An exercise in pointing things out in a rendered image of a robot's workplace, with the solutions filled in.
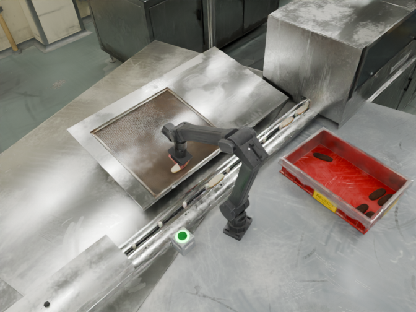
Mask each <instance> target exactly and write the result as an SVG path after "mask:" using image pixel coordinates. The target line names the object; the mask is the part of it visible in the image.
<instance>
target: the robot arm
mask: <svg viewBox="0 0 416 312"><path fill-rule="evenodd" d="M161 132H162V134H163V135H164V136H165V137H166V138H167V139H168V140H169V141H170V142H174V146H173V147H171V148H170V149H168V153H169V157H170V158H171V159H172V160H173V161H174V163H175V164H178V165H179V167H180V168H181V169H183V168H184V167H185V165H186V164H187V163H188V162H189V161H190V160H191V159H192V158H193V156H192V155H191V154H190V153H189V152H188V151H187V141H194V142H201V143H205V144H211V145H217V146H219V148H220V150H221V151H222V152H225V153H228V154H232V153H233V154H235V155H236V156H237V157H238V158H239V159H240V160H241V167H240V170H239V172H238V175H237V178H236V181H235V184H234V186H233V189H232V192H231V194H230V195H229V197H228V199H227V200H226V201H225V202H223V203H222V204H221V205H219V209H220V211H221V213H222V215H223V216H224V217H225V218H226V219H227V220H228V222H227V224H226V226H225V227H224V228H223V233H224V234H226V235H228V236H230V237H232V238H234V239H236V240H238V241H240V240H241V239H242V238H243V236H244V234H245V233H246V231H247V229H248V228H249V226H250V225H251V222H252V221H253V219H252V217H250V216H247V215H246V211H245V210H246V209H247V208H248V206H249V205H250V203H249V199H248V198H249V195H248V193H249V191H250V189H251V187H252V185H253V182H254V180H255V178H256V175H257V173H258V171H259V169H260V167H261V166H262V165H263V163H264V162H265V161H266V160H267V159H268V158H269V154H268V153H267V152H266V150H265V148H264V147H263V146H262V144H261V143H260V141H259V140H258V139H257V137H256V131H255V130H254V129H253V128H252V127H247V126H240V127H239V128H230V129H225V128H214V127H208V126H198V125H193V124H192V123H189V122H186V121H183V122H182V123H180V124H178V125H177V126H175V125H174V124H173V123H171V122H168V123H167V124H165V125H163V128H162V131H161ZM248 147H249V149H248Z"/></svg>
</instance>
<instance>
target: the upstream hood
mask: <svg viewBox="0 0 416 312"><path fill-rule="evenodd" d="M134 270H135V268H134V264H133V263H132V262H131V260H130V259H129V258H128V257H127V256H126V255H125V254H124V253H123V252H122V251H121V250H120V249H119V248H118V247H117V245H116V244H115V243H114V242H113V241H112V240H111V239H110V237H109V236H108V235H107V234H106V235H104V236H103V237H101V238H100V239H99V240H97V241H96V242H95V243H94V244H92V245H91V246H89V247H88V248H87V249H86V250H84V251H83V252H81V253H80V254H79V255H78V256H76V257H75V258H74V259H73V260H71V261H70V262H68V263H67V264H66V265H65V266H63V267H62V268H60V270H58V271H57V272H55V273H54V274H53V275H52V276H50V277H49V278H47V279H46V280H45V281H44V282H42V283H41V284H40V285H39V286H37V287H36V288H34V289H33V290H32V291H31V292H29V293H28V294H26V296H24V297H23V298H21V299H20V300H19V301H17V302H16V303H14V304H13V305H12V306H11V307H10V308H8V309H7V310H5V311H4V312H86V311H87V310H89V309H90V308H91V307H92V306H93V305H94V304H96V303H97V302H98V301H99V300H100V299H102V298H103V297H104V296H105V295H106V294H107V293H108V292H110V291H111V290H112V289H113V288H115V287H116V286H117V285H118V284H119V283H120V282H121V281H122V280H124V279H125V278H126V277H127V276H128V275H129V274H130V273H132V272H133V271H134Z"/></svg>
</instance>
